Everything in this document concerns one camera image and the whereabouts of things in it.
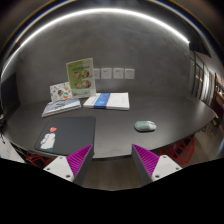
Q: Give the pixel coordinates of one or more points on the white wall socket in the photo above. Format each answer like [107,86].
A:
[97,73]
[118,73]
[129,73]
[106,73]

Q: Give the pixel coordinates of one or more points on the green and white computer mouse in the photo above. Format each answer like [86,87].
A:
[145,126]

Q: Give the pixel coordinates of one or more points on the green menu sign stand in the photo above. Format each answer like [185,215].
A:
[81,78]

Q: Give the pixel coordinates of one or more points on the black-framed glass door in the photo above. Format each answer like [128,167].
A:
[199,76]

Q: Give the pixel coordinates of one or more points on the white card with colourful stickers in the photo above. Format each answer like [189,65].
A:
[60,91]

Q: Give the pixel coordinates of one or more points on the curved white light strip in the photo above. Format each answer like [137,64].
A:
[100,10]

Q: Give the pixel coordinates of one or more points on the wooden shelf unit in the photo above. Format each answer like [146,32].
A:
[218,96]

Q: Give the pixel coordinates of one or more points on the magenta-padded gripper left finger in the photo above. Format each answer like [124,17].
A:
[57,166]

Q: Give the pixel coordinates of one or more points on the striped grey book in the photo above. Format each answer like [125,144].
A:
[61,106]

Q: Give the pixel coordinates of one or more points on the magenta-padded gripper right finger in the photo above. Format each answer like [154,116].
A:
[166,166]

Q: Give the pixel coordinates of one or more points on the white book with blue band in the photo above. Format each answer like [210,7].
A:
[116,101]

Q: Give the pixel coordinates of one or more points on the black mouse pad with cartoon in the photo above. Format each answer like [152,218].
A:
[73,133]

